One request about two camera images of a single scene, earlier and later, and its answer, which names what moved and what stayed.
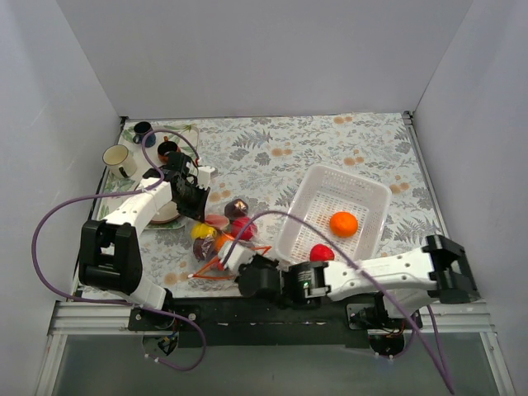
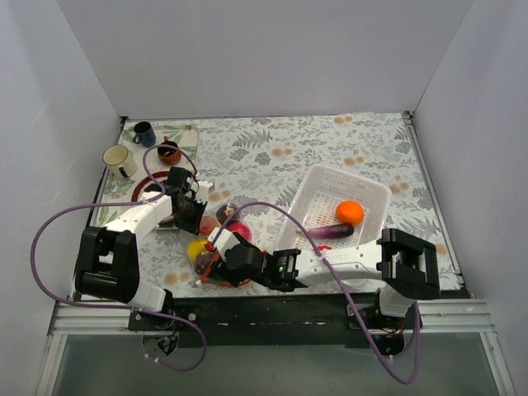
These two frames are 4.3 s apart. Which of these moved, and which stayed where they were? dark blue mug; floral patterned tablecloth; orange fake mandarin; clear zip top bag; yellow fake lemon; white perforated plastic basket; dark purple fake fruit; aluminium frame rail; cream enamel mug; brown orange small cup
Moved: clear zip top bag; yellow fake lemon; orange fake mandarin; dark purple fake fruit
Stayed: white perforated plastic basket; dark blue mug; aluminium frame rail; brown orange small cup; floral patterned tablecloth; cream enamel mug
